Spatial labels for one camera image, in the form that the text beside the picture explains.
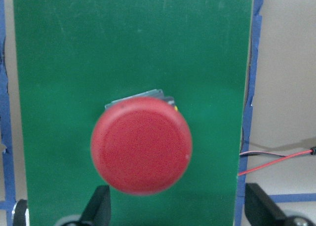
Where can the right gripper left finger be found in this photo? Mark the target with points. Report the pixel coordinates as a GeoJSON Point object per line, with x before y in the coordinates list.
{"type": "Point", "coordinates": [98, 210]}

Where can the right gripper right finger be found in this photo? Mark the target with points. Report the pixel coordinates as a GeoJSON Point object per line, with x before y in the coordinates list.
{"type": "Point", "coordinates": [259, 208]}

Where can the red push button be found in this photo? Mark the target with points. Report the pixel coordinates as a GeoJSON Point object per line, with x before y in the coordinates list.
{"type": "Point", "coordinates": [141, 144]}

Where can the green conveyor belt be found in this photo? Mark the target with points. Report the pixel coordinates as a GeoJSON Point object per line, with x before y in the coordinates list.
{"type": "Point", "coordinates": [76, 56]}

